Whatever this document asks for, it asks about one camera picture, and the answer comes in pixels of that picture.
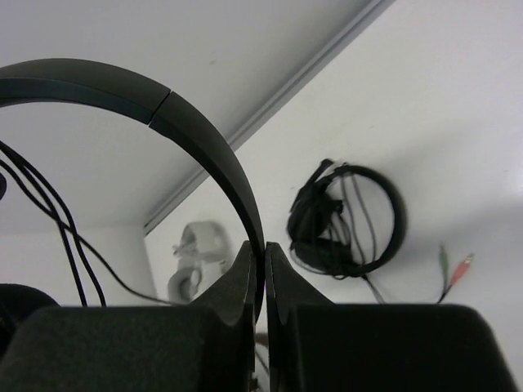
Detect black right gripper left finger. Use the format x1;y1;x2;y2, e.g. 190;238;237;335
190;241;260;327

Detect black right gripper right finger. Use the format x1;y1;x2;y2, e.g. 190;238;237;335
265;242;334;325

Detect black headphones with thin cable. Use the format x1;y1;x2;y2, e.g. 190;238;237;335
1;59;265;333

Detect white grey headphones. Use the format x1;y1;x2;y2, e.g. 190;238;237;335
168;220;233;305

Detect black wrapped headset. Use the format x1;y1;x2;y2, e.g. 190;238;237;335
287;158;476;305

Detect aluminium table edge rail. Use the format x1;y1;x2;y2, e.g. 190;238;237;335
143;0;393;235

